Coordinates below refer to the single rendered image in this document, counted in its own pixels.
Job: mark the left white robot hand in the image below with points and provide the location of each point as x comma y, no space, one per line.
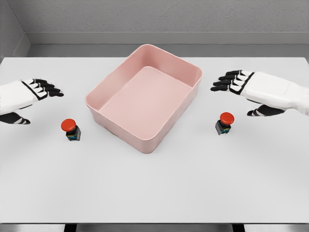
17,95

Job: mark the pink rectangular basket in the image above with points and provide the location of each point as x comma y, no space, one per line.
144,96

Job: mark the red-button industrial switch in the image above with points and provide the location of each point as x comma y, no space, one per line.
225,122
70,129

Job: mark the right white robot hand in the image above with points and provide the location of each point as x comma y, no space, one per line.
263,91

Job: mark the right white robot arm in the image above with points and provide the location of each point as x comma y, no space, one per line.
301,97

